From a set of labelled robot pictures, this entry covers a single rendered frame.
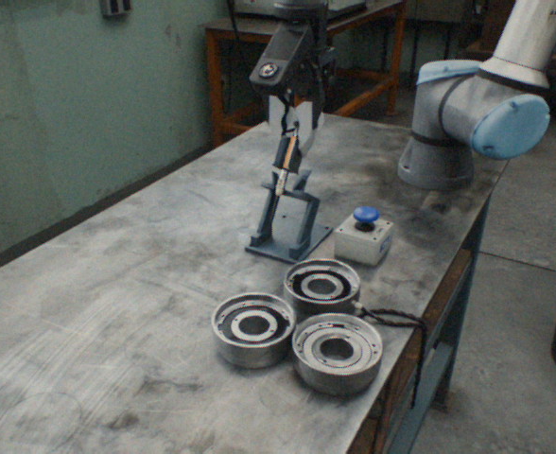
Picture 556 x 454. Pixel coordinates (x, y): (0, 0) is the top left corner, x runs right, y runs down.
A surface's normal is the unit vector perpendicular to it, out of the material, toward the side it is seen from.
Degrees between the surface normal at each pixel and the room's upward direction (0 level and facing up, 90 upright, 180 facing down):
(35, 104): 90
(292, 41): 32
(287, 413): 0
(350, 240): 90
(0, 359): 0
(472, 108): 71
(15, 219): 90
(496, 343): 0
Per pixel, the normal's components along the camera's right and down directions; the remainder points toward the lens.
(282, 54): -0.25, -0.49
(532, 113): 0.28, 0.59
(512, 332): 0.00, -0.86
